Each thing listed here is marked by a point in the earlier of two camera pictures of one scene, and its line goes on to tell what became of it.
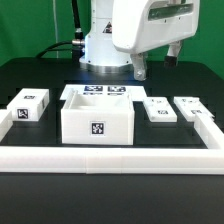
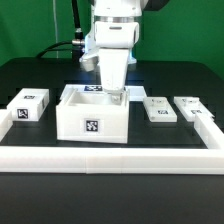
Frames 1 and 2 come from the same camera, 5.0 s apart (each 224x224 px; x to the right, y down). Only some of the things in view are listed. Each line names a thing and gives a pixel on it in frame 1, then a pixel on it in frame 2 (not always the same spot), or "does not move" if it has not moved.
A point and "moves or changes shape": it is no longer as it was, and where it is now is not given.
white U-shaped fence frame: x=114 y=159 does not move
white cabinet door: x=159 y=109 does not move
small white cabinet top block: x=29 y=104 does not move
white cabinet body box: x=95 y=116 moves or changes shape
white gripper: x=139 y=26 to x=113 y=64
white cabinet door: x=191 y=106 does not move
